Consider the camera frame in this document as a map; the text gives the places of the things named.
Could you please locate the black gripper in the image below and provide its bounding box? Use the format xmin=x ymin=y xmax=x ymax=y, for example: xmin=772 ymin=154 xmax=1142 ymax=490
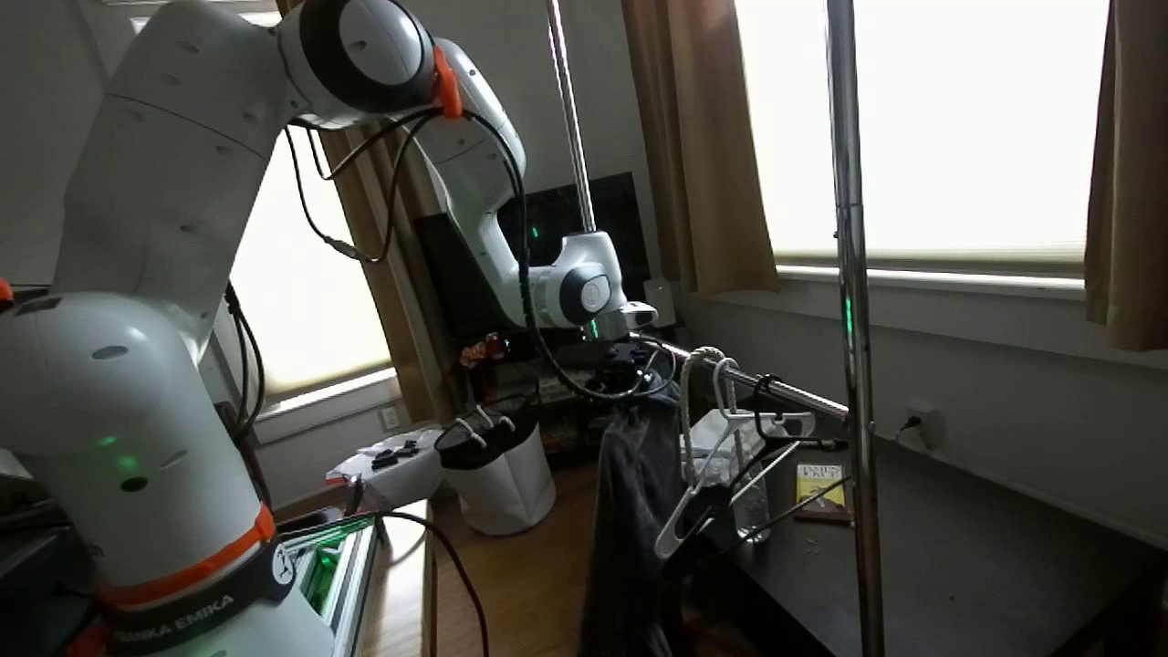
xmin=591 ymin=318 xmax=687 ymax=393

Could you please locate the dark grey robe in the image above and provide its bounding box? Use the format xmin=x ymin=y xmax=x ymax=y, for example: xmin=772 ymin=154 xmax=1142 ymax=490
xmin=575 ymin=379 xmax=699 ymax=657

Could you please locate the chrome horizontal rack rod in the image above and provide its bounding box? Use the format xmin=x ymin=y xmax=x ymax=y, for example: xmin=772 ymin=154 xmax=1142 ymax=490
xmin=649 ymin=341 xmax=855 ymax=428

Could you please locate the white plastic hanger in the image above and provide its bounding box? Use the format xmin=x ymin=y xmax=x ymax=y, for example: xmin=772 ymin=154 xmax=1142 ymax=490
xmin=652 ymin=344 xmax=811 ymax=565

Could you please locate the black television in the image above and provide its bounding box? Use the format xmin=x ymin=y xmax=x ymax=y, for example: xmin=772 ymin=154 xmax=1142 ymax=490
xmin=412 ymin=168 xmax=649 ymax=368

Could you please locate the clear plastic bag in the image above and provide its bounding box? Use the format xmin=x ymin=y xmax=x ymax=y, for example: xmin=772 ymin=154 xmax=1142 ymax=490
xmin=687 ymin=404 xmax=817 ymax=490

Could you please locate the small red object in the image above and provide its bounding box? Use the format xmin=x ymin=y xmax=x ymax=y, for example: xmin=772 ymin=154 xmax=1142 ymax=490
xmin=456 ymin=330 xmax=514 ymax=376

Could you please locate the white trash bin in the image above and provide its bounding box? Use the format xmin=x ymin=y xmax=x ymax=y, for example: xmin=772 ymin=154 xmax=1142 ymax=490
xmin=433 ymin=404 xmax=562 ymax=542

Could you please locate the brown curtain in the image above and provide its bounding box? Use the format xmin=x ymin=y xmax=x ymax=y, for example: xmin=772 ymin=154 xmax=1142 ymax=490
xmin=1080 ymin=0 xmax=1168 ymax=357
xmin=618 ymin=0 xmax=781 ymax=295
xmin=321 ymin=121 xmax=467 ymax=425

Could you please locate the thick chrome rack pole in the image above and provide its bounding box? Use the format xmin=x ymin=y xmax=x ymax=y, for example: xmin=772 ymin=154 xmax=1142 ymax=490
xmin=822 ymin=0 xmax=889 ymax=657

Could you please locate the yellow book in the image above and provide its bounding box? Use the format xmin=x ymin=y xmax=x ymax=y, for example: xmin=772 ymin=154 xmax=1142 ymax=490
xmin=792 ymin=456 xmax=855 ymax=526

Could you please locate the thin chrome rack pole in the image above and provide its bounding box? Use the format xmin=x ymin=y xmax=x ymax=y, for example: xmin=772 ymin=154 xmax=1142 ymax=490
xmin=541 ymin=0 xmax=603 ymax=240

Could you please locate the white game controller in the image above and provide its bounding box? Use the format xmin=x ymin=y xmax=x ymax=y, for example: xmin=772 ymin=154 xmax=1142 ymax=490
xmin=323 ymin=425 xmax=447 ymax=516

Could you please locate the bright window with blind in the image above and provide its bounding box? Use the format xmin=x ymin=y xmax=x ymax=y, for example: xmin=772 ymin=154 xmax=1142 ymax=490
xmin=725 ymin=0 xmax=1112 ymax=277
xmin=227 ymin=121 xmax=395 ymax=400

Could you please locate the black desk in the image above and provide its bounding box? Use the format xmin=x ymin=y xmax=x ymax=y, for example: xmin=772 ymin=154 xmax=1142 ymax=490
xmin=716 ymin=434 xmax=1168 ymax=657

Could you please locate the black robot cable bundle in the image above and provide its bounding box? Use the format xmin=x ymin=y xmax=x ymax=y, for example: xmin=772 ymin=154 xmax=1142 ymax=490
xmin=281 ymin=103 xmax=641 ymax=404

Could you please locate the black wire hanger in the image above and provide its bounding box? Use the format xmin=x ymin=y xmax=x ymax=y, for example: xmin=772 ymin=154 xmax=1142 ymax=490
xmin=725 ymin=404 xmax=855 ymax=552

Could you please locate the black floor cable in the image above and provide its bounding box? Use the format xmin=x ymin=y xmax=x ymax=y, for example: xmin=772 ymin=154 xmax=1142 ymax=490
xmin=360 ymin=509 xmax=493 ymax=657

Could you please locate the white wall outlet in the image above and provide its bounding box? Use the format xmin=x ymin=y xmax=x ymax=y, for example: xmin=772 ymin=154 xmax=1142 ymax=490
xmin=896 ymin=402 xmax=948 ymax=452

